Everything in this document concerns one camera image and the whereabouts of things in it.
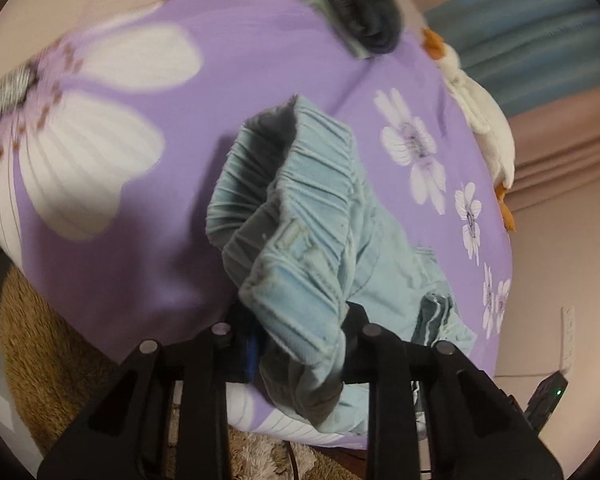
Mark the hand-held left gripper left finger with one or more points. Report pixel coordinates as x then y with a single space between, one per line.
251 352

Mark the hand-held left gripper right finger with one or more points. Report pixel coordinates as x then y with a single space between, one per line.
360 342

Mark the light blue pants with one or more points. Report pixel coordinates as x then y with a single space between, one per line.
300 240

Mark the brown fluffy rug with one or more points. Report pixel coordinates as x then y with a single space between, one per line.
40 360

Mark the white goose plush toy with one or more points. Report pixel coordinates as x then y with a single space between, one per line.
480 110

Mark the purple floral bed sheet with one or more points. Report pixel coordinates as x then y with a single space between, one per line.
230 60

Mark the folded dark jeans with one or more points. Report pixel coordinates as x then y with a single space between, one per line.
360 5

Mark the blue curtain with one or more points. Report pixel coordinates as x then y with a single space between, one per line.
530 35

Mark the white wall socket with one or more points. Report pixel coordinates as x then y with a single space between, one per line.
568 340

